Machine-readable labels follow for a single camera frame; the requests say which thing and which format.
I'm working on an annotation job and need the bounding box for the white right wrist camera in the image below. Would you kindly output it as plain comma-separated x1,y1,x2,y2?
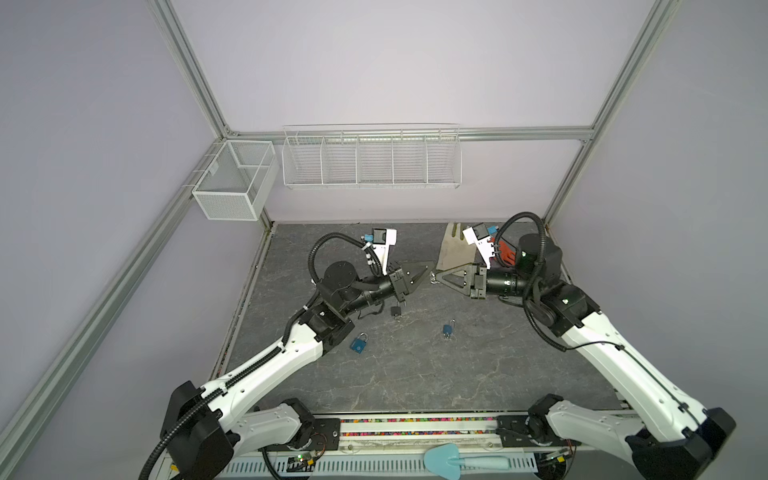
462,223,497,269

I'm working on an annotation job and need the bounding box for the white wire shelf basket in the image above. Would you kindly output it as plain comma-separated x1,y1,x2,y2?
282,123,463,189

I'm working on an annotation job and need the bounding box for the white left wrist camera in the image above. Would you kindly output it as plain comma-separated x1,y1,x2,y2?
362,228,397,275

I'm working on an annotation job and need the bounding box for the white slotted cable duct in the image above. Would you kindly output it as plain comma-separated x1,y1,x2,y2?
173,451,538,479

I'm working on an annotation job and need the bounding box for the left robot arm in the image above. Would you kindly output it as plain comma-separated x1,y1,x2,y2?
138,232,436,479

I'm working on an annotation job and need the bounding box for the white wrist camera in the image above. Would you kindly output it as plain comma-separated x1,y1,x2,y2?
362,228,397,275
462,223,497,269

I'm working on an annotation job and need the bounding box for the small blue padlock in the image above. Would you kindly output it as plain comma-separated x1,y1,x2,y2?
442,321,455,339

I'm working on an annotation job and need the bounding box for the red rubber glove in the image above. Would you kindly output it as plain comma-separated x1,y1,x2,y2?
493,237,517,267

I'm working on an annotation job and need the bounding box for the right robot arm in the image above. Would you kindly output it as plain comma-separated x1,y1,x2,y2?
433,212,736,479

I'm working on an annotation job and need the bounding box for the white mesh box basket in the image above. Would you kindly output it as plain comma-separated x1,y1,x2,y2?
192,140,279,221

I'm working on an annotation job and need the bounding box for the aluminium frame profile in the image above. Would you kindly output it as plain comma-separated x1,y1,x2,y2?
1,1,680,479

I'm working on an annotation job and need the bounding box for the beige fabric glove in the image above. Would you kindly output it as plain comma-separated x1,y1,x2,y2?
436,222,477,271

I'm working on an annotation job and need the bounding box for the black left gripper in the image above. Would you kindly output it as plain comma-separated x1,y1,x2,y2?
340,259,434,316

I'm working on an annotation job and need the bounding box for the teal garden trowel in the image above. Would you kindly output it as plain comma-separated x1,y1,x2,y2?
423,444,511,480

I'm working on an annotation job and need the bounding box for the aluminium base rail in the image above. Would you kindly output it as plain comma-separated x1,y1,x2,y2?
173,410,637,454

